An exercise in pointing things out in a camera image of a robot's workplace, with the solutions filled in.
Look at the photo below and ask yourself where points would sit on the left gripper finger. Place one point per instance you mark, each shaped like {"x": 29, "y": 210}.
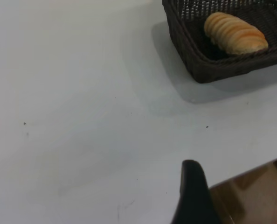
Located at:
{"x": 194, "y": 198}

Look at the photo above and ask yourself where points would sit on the dark brown wicker basket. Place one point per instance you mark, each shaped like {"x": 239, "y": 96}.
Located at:
{"x": 213, "y": 68}

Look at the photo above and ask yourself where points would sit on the ridged orange bread roll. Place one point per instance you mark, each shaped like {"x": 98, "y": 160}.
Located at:
{"x": 234, "y": 35}

